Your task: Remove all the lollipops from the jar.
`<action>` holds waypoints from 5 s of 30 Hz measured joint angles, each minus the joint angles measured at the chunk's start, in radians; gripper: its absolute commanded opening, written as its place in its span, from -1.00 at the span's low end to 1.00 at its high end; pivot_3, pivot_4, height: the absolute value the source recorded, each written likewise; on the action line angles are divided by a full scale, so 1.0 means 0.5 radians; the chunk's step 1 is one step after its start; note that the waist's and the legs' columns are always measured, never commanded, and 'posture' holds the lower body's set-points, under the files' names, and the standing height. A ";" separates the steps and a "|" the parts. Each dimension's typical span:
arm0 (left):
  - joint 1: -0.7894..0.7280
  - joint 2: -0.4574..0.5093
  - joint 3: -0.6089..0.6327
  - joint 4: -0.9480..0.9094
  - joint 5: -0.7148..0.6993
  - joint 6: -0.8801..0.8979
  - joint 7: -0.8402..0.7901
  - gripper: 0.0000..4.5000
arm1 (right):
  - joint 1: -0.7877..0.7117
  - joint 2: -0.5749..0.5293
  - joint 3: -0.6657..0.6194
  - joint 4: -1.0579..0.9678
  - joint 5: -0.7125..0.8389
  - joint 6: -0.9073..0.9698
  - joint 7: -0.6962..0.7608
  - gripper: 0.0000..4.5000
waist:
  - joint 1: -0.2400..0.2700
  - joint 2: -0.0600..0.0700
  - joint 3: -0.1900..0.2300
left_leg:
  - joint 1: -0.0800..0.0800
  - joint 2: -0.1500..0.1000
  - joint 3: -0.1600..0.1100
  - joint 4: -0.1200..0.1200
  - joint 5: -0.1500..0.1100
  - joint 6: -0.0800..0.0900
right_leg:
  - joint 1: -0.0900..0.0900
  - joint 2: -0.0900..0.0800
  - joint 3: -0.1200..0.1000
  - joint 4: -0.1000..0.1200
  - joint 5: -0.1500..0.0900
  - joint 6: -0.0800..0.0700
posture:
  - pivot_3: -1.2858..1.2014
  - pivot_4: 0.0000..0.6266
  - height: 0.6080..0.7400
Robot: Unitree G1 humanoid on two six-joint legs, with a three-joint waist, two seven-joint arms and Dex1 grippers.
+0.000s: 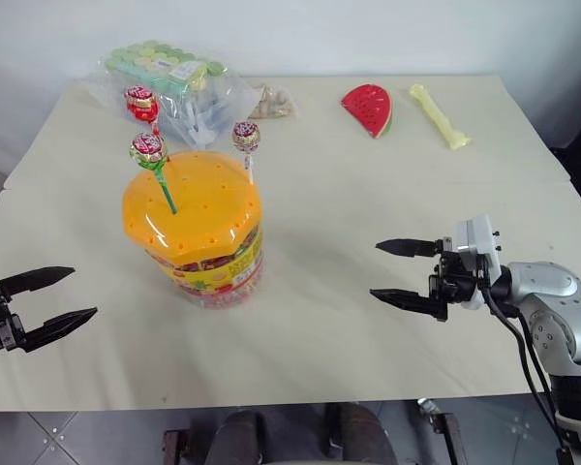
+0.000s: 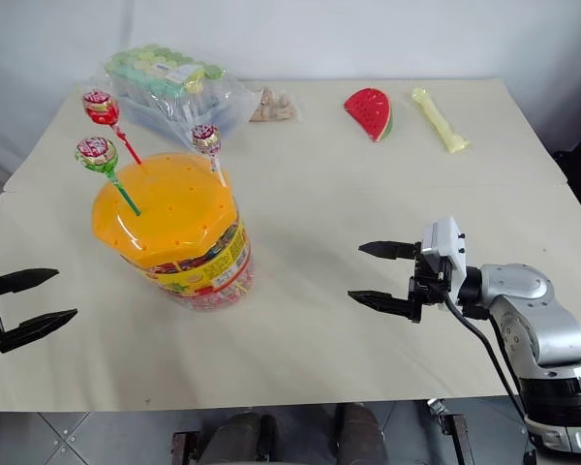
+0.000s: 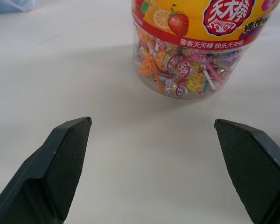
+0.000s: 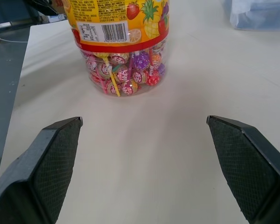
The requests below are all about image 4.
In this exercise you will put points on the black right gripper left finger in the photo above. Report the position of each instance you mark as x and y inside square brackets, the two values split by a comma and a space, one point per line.
[42, 168]

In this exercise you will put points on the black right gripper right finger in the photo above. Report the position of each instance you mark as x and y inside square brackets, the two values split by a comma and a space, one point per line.
[247, 168]

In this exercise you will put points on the pink wrapped lollipop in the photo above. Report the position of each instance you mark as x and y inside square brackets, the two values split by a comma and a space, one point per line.
[92, 64]
[139, 76]
[129, 87]
[118, 59]
[104, 69]
[122, 74]

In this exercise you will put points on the red wrapped lollipop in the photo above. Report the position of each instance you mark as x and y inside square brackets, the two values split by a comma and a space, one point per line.
[152, 79]

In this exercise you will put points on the purple wrapped lollipop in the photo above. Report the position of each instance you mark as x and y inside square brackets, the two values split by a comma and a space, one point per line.
[162, 69]
[141, 61]

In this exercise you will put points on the orange wrapped lollipop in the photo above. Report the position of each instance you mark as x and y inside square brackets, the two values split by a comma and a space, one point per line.
[156, 59]

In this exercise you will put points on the clear plastic lollipop jar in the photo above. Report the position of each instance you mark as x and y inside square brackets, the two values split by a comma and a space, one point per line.
[116, 30]

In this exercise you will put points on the blue translucent plastic bag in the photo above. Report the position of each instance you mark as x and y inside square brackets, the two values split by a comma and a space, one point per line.
[261, 14]

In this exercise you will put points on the dark blue cabinet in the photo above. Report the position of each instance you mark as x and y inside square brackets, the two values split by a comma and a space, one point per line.
[11, 14]

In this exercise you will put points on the black plastic object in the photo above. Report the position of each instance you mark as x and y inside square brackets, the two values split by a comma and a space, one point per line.
[45, 7]

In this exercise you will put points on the orange printed box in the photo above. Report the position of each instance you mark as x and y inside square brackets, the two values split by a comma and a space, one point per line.
[61, 5]

